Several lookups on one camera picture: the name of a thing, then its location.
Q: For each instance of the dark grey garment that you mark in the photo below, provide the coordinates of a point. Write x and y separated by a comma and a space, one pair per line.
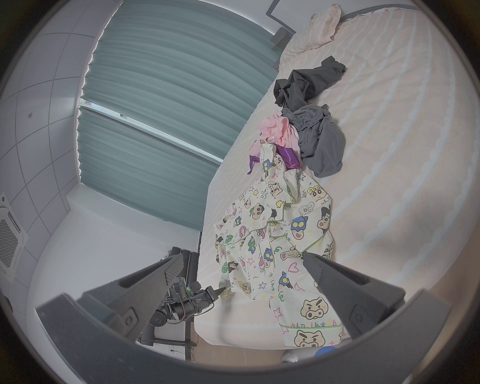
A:
322, 146

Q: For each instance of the pink garment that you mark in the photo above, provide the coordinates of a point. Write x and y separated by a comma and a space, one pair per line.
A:
277, 129

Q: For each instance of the pale pink pillow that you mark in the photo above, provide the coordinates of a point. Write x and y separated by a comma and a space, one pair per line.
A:
322, 26

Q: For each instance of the white printed pyjama top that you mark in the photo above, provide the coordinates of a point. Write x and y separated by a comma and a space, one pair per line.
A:
262, 240

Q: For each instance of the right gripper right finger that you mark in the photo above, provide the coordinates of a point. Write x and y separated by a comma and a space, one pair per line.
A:
356, 300

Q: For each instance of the purple satin garment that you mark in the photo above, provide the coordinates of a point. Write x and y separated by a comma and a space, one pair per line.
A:
288, 157

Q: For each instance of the blue-green curtain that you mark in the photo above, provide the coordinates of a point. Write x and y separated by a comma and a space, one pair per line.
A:
142, 180
168, 56

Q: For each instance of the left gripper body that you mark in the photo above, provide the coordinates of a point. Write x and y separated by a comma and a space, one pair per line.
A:
198, 299

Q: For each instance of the bed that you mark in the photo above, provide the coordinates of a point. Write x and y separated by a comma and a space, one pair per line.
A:
393, 168

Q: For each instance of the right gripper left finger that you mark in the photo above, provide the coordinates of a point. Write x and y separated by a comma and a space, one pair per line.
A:
131, 300

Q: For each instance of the black padded furniture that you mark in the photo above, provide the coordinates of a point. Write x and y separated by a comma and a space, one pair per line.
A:
187, 262

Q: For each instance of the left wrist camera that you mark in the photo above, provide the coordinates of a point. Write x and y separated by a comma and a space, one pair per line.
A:
179, 287

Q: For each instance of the white ceiling air vent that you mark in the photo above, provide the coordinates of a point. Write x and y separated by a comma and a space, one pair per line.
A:
11, 236

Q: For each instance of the grey bedside table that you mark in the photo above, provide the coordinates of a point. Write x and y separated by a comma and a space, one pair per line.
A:
279, 41

